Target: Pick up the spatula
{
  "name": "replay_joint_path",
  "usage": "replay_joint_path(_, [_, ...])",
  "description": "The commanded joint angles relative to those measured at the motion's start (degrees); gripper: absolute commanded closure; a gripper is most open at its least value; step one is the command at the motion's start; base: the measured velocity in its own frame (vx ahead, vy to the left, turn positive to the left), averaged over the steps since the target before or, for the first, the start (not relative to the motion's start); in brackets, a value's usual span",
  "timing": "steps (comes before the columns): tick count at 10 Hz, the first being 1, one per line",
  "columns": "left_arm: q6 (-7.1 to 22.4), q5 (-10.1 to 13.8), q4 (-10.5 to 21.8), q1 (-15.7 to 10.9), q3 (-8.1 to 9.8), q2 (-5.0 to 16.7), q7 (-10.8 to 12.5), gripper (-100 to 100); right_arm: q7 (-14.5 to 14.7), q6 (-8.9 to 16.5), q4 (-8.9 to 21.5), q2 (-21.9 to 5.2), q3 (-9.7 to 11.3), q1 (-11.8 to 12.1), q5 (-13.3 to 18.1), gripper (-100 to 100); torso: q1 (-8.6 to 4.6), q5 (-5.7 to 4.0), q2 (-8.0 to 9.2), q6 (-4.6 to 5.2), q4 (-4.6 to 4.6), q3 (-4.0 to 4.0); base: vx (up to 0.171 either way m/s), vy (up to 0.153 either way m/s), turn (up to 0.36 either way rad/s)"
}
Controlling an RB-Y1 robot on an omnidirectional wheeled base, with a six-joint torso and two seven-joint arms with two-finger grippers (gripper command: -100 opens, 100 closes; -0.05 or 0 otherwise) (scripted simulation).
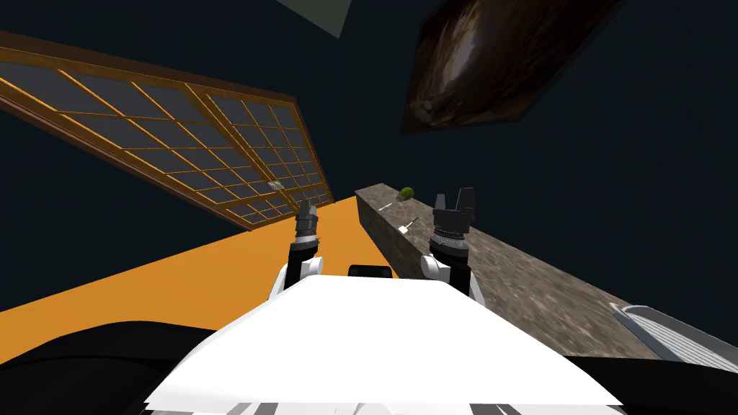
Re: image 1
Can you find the white spatula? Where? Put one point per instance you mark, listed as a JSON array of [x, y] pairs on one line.
[[407, 226]]

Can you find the small white cutlery piece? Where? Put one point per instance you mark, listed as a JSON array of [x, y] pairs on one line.
[[385, 206]]

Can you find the green round fruit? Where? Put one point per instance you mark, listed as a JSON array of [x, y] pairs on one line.
[[406, 193]]

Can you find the wooden framed grid window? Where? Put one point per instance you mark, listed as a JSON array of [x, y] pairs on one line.
[[173, 138]]

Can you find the brown wall picture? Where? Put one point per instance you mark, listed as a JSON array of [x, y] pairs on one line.
[[490, 63]]

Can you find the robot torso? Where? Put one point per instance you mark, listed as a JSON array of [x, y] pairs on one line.
[[380, 340]]

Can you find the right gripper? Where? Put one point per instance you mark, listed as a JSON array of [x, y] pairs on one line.
[[452, 220]]

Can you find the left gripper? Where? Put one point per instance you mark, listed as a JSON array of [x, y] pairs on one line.
[[307, 225]]

